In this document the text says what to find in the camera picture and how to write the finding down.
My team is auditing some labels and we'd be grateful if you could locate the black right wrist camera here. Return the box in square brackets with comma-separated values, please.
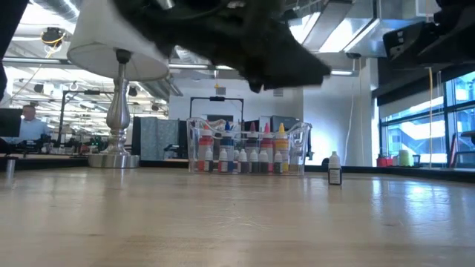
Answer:
[382, 21, 439, 62]

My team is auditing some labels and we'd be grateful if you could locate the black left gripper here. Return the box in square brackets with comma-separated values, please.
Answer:
[111, 0, 333, 93]

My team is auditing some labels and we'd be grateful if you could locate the person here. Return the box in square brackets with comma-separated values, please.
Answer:
[13, 105, 51, 145]

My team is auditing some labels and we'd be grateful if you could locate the grey divider panel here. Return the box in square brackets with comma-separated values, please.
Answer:
[132, 116, 179, 161]

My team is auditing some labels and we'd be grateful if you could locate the clear plastic bin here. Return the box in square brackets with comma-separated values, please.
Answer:
[186, 117, 312, 176]

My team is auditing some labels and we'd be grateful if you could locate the black clamp mount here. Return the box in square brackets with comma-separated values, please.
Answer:
[306, 124, 315, 161]

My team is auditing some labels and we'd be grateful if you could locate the green spool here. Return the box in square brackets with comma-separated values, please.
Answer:
[398, 149, 413, 167]

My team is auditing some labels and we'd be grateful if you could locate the large yellow food coloring bottle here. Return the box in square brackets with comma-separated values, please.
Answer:
[274, 122, 290, 174]

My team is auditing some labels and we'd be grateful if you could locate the black ceiling device yellow cable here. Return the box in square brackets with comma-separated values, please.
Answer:
[40, 26, 68, 47]

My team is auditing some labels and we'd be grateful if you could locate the small red dropper bottle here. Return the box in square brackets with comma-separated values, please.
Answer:
[237, 148, 248, 174]

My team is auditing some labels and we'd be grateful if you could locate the small purple-label dropper bottle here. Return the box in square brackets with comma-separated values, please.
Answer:
[327, 151, 343, 186]

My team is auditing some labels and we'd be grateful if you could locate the large purple food coloring bottle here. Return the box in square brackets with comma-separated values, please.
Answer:
[244, 121, 261, 174]

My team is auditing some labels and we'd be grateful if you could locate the silver table lamp white shade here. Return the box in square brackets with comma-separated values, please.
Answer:
[66, 0, 171, 170]

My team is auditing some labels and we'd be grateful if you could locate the black monitor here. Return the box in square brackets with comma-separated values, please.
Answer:
[0, 108, 23, 138]

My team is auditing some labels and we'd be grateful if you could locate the large orange food coloring bottle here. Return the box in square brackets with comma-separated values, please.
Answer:
[197, 124, 214, 173]

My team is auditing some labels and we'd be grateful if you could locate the white hanging cord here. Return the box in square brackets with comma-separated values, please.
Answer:
[344, 59, 363, 149]

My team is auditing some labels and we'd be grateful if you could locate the black frame stand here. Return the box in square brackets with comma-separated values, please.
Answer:
[189, 96, 245, 123]

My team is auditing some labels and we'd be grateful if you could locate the ceiling light strip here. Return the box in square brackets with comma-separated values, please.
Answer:
[168, 63, 353, 77]

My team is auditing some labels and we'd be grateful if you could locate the black window frame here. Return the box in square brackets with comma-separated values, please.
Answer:
[378, 70, 475, 168]

